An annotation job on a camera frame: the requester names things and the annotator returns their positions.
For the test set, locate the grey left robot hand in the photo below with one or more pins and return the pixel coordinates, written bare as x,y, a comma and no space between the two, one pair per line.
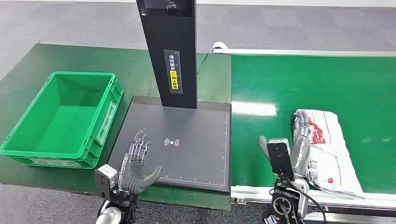
133,176

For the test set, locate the black yellow machine label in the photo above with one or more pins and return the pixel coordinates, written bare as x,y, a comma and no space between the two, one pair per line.
173,72

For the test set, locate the green conveyor belt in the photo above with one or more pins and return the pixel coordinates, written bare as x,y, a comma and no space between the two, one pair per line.
309,83

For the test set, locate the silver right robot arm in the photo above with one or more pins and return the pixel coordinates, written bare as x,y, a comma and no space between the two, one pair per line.
287,201

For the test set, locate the white courier bag red print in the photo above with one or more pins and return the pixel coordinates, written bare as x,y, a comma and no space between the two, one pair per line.
329,148

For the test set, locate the silver conveyor side rail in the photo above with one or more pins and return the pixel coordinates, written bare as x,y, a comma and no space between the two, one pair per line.
309,52
355,204

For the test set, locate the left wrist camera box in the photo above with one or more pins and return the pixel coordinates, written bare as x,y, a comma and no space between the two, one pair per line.
105,181

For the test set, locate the black inbound scanning machine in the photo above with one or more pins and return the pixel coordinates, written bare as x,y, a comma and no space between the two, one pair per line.
191,139

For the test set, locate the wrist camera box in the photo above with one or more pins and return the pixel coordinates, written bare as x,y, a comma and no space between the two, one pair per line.
280,157
105,181

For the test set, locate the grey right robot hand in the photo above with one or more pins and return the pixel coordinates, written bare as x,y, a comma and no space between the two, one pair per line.
300,154

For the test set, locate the green plastic crate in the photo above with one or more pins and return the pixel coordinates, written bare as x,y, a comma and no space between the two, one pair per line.
66,123

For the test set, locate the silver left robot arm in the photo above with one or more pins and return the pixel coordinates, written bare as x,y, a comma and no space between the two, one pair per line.
109,215

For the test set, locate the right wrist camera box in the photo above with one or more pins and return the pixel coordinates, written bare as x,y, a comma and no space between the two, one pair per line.
280,157

